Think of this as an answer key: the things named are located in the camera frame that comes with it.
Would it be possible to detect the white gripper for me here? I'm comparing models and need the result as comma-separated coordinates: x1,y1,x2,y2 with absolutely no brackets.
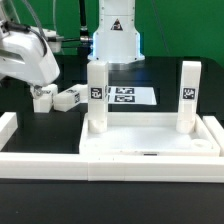
0,32,60,99

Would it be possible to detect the white desk top tray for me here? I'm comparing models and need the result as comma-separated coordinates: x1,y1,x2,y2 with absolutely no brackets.
79,112,221,157

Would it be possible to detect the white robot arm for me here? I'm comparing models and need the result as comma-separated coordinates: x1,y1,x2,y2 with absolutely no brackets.
0,0,144,99

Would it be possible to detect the white U-shaped obstacle fence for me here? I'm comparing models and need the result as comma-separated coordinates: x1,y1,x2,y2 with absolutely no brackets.
0,112,224,183

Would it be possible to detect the fiducial marker plate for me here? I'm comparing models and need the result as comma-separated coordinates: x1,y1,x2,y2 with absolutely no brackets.
108,86,157,105

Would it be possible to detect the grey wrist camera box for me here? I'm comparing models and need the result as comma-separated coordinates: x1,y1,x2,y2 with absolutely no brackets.
31,26,64,54

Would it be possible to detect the black cable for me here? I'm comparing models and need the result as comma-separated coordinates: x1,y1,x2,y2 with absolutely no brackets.
6,0,94,51

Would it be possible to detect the thin white cable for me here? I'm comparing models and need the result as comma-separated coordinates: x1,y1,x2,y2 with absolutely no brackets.
52,0,58,32

